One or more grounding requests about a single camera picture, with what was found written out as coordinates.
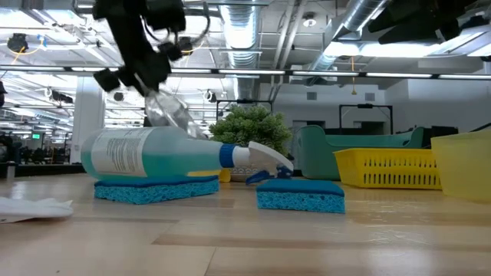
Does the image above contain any blue rectangular sponge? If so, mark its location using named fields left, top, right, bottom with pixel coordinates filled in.
left=255, top=179, right=346, bottom=214
left=94, top=175, right=220, bottom=205

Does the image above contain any clear plastic cup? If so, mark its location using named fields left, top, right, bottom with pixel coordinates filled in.
left=143, top=88, right=210, bottom=140

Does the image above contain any translucent yellow plastic bin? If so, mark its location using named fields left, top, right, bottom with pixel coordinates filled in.
left=430, top=130, right=491, bottom=203

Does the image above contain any teal plastic bin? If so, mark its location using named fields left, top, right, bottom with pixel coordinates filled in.
left=295, top=124, right=425, bottom=181

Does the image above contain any long ceiling light strip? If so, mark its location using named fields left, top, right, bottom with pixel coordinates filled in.
left=0, top=65, right=491, bottom=81

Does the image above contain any black hanging cable reel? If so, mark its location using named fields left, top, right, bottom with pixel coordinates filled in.
left=176, top=35, right=195, bottom=57
left=6, top=32, right=28, bottom=54

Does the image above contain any artificial green potted plant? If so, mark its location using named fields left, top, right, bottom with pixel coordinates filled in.
left=209, top=103, right=293, bottom=183

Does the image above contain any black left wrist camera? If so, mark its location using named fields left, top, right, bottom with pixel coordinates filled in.
left=145, top=0, right=187, bottom=31

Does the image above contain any slanted silver duct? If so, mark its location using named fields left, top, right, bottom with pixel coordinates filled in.
left=306, top=0, right=387, bottom=74

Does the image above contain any black cabinet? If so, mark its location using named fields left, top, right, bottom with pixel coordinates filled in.
left=421, top=125, right=460, bottom=150

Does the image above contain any large ribbed silver duct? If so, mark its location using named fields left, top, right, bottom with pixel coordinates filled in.
left=219, top=0, right=262, bottom=101

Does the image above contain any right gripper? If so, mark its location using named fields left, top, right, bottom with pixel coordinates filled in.
left=367, top=0, right=462, bottom=45

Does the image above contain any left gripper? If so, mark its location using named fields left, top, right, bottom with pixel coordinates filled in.
left=93, top=41, right=183, bottom=97

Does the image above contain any yellow cloth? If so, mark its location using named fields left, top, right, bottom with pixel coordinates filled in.
left=187, top=168, right=232, bottom=183

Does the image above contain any white crumpled cloth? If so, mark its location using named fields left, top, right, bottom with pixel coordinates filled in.
left=0, top=196, right=74, bottom=224

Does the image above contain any spray bottle with blue liquid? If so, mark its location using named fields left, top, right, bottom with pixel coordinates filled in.
left=80, top=126, right=295, bottom=186

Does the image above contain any small yellow slotted basket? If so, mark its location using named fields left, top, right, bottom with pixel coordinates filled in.
left=333, top=148, right=442, bottom=191

